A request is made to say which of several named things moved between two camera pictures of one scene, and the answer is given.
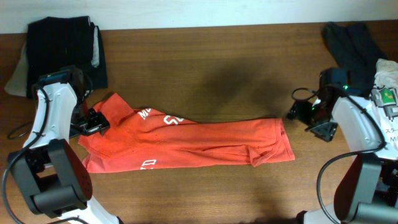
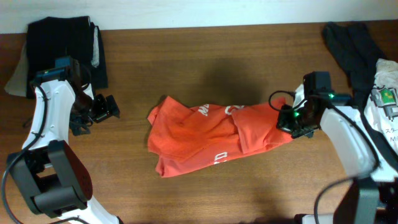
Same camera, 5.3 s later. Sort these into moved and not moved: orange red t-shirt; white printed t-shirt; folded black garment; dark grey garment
Moved: orange red t-shirt
Not moved: white printed t-shirt; folded black garment; dark grey garment
